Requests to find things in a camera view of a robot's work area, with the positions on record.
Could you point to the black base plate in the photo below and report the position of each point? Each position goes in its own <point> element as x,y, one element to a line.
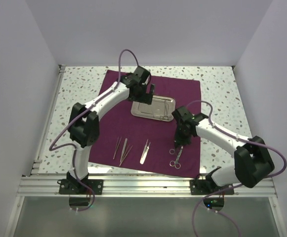
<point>202,187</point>
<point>73,187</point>

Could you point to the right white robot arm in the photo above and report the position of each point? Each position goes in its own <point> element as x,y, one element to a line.
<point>252,161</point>

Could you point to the aluminium front rail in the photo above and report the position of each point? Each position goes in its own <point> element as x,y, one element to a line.
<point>136,186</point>

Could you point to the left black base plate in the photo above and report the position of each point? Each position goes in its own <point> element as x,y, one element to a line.
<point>73,187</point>

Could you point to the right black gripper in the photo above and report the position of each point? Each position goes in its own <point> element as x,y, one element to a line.
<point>179,141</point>

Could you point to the steel hemostat clamp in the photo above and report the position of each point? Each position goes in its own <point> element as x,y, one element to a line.
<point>165,116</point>

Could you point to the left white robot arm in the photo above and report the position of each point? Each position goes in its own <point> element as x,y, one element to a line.
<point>84,121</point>

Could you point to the aluminium left side rail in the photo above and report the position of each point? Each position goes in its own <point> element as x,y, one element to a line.
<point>40,151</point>

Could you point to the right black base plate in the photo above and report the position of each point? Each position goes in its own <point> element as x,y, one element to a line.
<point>202,187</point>

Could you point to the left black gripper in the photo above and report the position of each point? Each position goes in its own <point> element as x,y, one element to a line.
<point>146,98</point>

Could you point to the steel surgical forceps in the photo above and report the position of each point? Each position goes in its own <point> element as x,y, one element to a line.
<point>117,146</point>

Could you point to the steel scalpel handle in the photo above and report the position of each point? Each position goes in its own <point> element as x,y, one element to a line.
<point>146,151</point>
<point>141,159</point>

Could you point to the steel instrument tray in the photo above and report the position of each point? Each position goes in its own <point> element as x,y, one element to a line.
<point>154,110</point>

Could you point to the purple surgical cloth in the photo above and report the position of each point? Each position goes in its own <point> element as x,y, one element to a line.
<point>119,122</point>

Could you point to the aluminium rail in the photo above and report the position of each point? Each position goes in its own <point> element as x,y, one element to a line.
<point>40,151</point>
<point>136,186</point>

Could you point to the steel surgical scissors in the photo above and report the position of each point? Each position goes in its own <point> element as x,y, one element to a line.
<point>175,163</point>

